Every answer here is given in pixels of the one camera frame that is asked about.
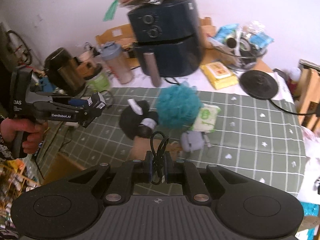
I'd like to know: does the grey lid shaker bottle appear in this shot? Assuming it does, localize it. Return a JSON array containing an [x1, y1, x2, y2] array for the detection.
[[100, 42, 133, 85]]

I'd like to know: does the bicycle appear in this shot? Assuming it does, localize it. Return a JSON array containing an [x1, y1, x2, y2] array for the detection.
[[6, 30, 33, 66]]

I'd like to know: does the glass bowl with items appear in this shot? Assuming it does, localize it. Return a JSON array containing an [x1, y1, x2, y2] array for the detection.
[[207, 22, 274, 72]]

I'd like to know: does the yellow wet wipes pack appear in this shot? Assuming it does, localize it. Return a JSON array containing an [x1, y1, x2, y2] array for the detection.
[[200, 61, 239, 90]]

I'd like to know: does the black kettle base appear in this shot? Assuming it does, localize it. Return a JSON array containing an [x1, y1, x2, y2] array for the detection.
[[239, 70, 279, 100]]

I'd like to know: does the black cloth white band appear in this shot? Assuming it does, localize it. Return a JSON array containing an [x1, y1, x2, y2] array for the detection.
[[137, 111, 159, 138]]

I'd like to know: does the black electric kettle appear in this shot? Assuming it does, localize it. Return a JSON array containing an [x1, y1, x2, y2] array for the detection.
[[44, 48, 86, 96]]

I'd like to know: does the black sock pair packaged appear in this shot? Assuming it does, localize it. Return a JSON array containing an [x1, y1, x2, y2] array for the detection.
[[68, 92, 106, 110]]

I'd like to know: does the green label white jar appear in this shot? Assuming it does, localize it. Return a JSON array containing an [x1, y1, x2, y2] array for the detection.
[[84, 64, 111, 95]]

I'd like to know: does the green wet wipes pack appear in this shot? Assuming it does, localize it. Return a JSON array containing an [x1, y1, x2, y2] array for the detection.
[[190, 104, 221, 133]]

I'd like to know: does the black air fryer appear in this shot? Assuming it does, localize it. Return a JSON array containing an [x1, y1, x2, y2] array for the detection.
[[127, 0, 204, 77]]

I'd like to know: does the wooden chair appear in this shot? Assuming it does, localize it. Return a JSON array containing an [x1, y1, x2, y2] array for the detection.
[[296, 59, 319, 132]]

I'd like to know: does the grey earbuds case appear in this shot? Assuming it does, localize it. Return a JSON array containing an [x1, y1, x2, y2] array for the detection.
[[180, 131, 204, 152]]

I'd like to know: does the black charging cable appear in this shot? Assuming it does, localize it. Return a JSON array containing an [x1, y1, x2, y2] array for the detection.
[[150, 130, 169, 185]]

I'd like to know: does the teal bath loofah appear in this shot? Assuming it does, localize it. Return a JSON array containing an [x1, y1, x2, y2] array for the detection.
[[155, 84, 203, 129]]

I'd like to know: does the person left hand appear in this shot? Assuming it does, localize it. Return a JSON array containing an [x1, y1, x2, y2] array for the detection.
[[0, 117, 49, 155]]

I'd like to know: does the brown drawstring pouch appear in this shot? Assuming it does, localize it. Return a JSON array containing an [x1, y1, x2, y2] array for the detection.
[[130, 138, 183, 159]]

